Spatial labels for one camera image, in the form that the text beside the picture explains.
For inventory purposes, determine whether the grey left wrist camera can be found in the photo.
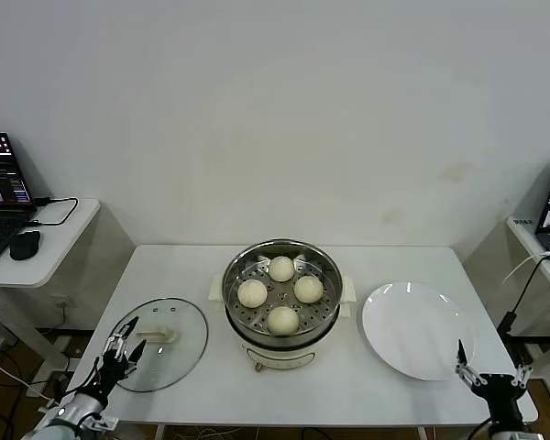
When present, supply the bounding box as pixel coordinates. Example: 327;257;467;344
84;412;119;432

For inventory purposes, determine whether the black computer mouse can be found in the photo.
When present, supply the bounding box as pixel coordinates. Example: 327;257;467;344
7;230;41;262

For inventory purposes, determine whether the perforated steel steamer basket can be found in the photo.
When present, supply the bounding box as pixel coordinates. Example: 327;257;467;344
220;236;344;349

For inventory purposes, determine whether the round white plate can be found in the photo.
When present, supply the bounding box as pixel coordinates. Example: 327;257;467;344
360;280;476;380

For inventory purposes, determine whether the white floor power strip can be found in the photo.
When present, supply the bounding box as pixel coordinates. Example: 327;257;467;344
25;373;68;398

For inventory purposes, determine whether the black looped laptop cable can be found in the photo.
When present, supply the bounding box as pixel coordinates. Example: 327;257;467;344
25;196;79;229

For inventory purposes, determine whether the white side table with sticker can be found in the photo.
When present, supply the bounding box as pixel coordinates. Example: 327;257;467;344
505;214;550;407

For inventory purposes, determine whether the cream electric cooker pot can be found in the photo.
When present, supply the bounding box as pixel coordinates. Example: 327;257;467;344
209;269;358;373

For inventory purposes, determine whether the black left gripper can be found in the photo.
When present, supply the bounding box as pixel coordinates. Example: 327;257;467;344
84;315;147;402

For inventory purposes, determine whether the black table foot bar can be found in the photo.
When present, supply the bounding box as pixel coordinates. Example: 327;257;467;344
35;327;95;341
503;335;550;346

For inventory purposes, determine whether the round glass pot lid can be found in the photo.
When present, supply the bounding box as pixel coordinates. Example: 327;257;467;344
104;297;210;393

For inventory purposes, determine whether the black laptop with dark screen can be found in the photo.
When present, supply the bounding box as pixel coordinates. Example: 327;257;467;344
0;133;38;272

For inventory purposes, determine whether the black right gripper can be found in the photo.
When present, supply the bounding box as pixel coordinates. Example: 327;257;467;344
456;338;533;425

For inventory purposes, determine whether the white rounded side table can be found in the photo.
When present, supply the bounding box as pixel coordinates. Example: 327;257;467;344
0;198;102;400

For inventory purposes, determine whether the white steamed baozi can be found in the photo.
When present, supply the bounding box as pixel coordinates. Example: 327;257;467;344
293;275;325;303
236;279;269;308
266;305;301;336
267;255;296;283

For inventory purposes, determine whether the white charging cable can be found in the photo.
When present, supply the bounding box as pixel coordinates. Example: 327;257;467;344
502;249;550;286

